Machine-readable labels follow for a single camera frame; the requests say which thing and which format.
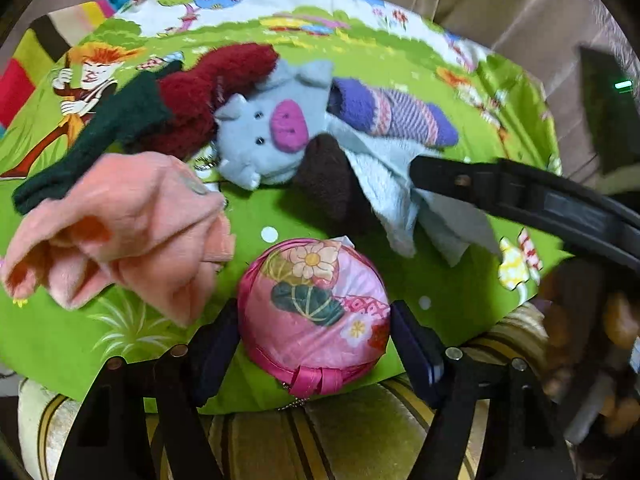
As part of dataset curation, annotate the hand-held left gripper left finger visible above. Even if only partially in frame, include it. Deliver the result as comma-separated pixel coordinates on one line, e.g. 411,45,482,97
55,297,242,480

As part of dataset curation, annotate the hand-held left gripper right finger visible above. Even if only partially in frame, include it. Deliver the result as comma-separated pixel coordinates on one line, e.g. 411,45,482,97
390,300,576,480

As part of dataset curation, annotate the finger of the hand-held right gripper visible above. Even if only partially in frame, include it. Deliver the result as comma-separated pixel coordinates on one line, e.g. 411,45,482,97
409,154,640,266

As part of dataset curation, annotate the pink floral round pouch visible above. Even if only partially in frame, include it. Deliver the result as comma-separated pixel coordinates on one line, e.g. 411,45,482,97
236,239,392,411

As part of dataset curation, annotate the light blue towel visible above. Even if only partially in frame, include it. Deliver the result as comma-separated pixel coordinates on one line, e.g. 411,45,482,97
325,125,501,267

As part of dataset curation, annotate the purple striped knitted sock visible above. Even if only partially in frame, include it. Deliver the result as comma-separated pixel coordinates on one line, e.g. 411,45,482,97
327,77,460,150

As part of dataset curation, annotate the pink plush hat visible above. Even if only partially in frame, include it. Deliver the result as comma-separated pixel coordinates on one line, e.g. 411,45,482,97
0,152,236,328

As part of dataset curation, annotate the grey pig plush toy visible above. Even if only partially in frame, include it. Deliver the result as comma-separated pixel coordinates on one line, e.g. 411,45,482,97
192,59,335,191

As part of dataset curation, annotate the dark green knitted scarf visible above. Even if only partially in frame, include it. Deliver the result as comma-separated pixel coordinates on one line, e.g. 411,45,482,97
12,60,183,216

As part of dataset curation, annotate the dark red fuzzy sock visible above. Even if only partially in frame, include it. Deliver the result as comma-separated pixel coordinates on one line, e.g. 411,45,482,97
159,42,280,153

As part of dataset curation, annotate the person's right hand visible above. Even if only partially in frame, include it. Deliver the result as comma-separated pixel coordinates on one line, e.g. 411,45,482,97
542,265,640,436

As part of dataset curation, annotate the striped velvet cushion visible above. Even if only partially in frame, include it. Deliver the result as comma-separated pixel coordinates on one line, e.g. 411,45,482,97
17,305,551,480

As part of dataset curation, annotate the green cartoon printed bed sheet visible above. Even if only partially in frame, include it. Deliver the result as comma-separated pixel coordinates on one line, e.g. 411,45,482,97
0,0,563,411

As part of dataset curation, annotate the brown plush cloth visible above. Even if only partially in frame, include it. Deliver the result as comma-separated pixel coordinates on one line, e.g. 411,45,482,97
292,135,382,233

